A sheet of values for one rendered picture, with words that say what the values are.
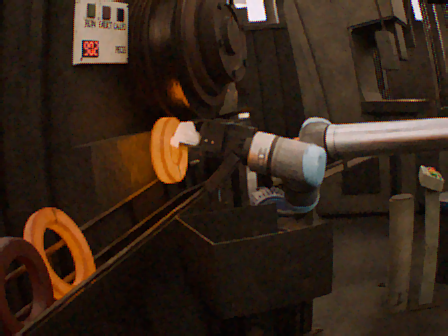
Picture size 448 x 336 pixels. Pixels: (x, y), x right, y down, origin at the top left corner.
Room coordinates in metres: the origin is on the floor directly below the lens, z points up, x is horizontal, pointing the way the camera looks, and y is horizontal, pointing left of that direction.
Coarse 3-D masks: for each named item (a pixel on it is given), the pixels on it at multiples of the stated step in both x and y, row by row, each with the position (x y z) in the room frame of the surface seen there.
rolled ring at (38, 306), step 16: (0, 240) 0.71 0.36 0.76; (16, 240) 0.73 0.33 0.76; (0, 256) 0.67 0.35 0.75; (16, 256) 0.72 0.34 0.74; (32, 256) 0.76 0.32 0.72; (0, 272) 0.66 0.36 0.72; (32, 272) 0.78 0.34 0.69; (48, 272) 0.80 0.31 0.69; (0, 288) 0.65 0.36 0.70; (48, 288) 0.79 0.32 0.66; (0, 304) 0.64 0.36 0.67; (48, 304) 0.77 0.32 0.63; (16, 320) 0.67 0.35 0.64
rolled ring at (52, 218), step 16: (48, 208) 0.92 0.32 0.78; (32, 224) 0.85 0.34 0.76; (48, 224) 0.90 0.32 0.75; (64, 224) 0.94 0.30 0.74; (32, 240) 0.83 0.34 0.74; (64, 240) 0.96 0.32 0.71; (80, 240) 0.97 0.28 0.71; (80, 256) 0.95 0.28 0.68; (80, 272) 0.94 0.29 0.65; (64, 288) 0.84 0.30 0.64
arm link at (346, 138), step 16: (304, 128) 1.46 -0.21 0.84; (320, 128) 1.42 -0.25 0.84; (336, 128) 1.39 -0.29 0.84; (352, 128) 1.35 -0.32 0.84; (368, 128) 1.32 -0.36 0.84; (384, 128) 1.28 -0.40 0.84; (400, 128) 1.25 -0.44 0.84; (416, 128) 1.21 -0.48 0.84; (432, 128) 1.18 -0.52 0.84; (320, 144) 1.40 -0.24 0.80; (336, 144) 1.37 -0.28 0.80; (352, 144) 1.34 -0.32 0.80; (368, 144) 1.31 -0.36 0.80; (384, 144) 1.28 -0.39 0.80; (400, 144) 1.24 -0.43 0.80; (416, 144) 1.21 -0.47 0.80; (432, 144) 1.18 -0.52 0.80
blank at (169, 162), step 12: (168, 120) 1.37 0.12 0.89; (156, 132) 1.34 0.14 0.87; (168, 132) 1.36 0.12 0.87; (156, 144) 1.33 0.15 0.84; (168, 144) 1.35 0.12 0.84; (156, 156) 1.32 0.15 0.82; (168, 156) 1.34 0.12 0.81; (180, 156) 1.42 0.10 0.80; (156, 168) 1.33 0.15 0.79; (168, 168) 1.34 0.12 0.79; (180, 168) 1.40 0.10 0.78; (168, 180) 1.36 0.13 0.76
